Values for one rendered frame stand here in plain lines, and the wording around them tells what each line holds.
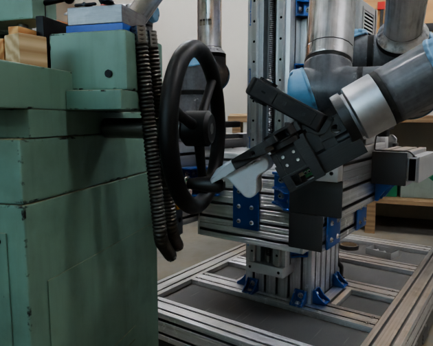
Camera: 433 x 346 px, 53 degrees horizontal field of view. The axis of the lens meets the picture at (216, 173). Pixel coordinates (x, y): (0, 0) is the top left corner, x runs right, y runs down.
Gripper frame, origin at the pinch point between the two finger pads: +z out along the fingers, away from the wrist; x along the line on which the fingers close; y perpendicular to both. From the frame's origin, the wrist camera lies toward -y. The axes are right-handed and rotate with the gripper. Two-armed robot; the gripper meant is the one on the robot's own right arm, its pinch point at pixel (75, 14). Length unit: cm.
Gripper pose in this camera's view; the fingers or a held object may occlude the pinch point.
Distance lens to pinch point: 190.0
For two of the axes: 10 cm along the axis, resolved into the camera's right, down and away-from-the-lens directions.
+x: 3.5, -2.4, 9.0
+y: 0.5, 9.7, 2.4
